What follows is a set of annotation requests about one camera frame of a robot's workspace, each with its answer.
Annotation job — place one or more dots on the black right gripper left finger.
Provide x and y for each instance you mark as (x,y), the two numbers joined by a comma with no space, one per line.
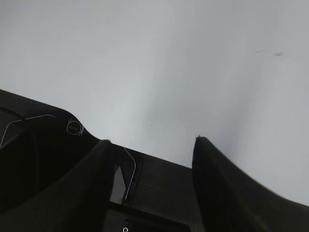
(77,202)

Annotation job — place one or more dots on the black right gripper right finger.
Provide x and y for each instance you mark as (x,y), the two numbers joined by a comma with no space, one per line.
(231,201)

